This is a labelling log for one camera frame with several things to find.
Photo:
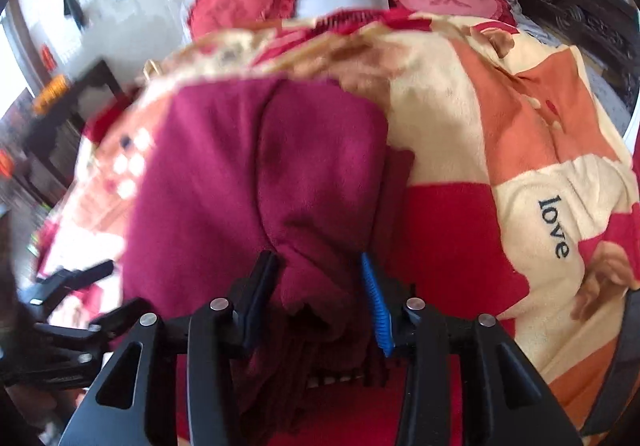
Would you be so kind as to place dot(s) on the red fringed cloth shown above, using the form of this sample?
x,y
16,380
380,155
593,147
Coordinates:
x,y
370,18

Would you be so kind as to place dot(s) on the red round fringed cushion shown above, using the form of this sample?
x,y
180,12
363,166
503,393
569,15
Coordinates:
x,y
235,5

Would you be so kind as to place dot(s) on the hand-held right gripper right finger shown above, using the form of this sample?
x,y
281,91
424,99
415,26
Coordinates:
x,y
377,311

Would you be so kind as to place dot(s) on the maroon sweater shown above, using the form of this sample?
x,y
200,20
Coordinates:
x,y
250,175

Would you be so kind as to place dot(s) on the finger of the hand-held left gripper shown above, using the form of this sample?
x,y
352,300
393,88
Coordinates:
x,y
80,276
120,313

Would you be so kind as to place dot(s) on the dark hanging cloth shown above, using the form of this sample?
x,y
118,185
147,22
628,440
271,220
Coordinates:
x,y
74,3

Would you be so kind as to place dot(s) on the red wall sign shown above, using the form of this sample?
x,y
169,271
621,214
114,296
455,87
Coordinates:
x,y
48,56

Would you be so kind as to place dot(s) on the printed checkered blanket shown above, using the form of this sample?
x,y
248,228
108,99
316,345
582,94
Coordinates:
x,y
525,125

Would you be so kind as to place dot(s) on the dark wooden table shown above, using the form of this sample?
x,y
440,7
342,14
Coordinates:
x,y
85,90

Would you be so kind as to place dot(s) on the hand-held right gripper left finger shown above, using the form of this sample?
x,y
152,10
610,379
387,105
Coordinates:
x,y
260,296

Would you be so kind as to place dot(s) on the dark carved wooden headboard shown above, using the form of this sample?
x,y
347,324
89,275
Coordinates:
x,y
590,25

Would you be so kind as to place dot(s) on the yellow plastic basket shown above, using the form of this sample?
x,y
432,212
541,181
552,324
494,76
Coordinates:
x,y
50,93

